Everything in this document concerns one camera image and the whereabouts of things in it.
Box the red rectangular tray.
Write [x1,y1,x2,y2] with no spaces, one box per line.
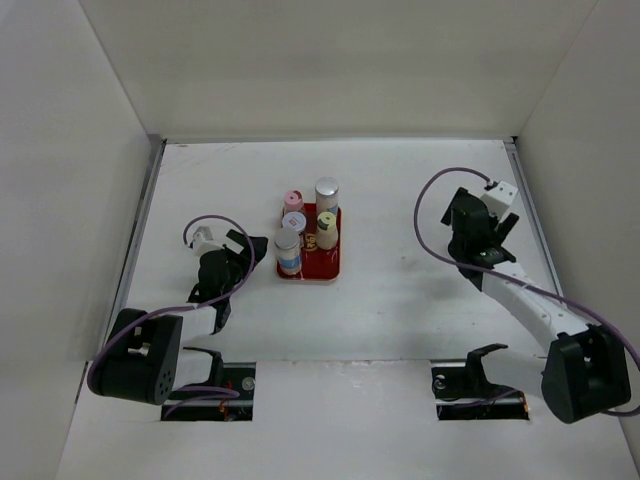
[275,203,341,281]

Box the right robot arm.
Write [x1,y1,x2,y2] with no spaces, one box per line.
[441,184,631,424]

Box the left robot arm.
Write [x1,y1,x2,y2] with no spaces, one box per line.
[87,229,268,405]

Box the tall bottle blue label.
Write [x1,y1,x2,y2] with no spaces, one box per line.
[315,177,339,216]
[274,227,302,276]

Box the pink cap shaker bottle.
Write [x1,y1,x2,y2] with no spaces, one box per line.
[282,190,305,216]

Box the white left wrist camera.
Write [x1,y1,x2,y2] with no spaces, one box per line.
[191,226,223,257]

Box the yellow cap bottle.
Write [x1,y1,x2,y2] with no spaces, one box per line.
[315,211,339,250]

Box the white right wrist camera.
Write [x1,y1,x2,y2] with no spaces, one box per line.
[480,180,519,221]

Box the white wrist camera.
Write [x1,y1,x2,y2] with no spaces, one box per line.
[480,180,519,221]
[191,226,223,257]

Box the jar with grey lid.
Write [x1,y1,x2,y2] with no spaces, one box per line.
[281,211,307,236]

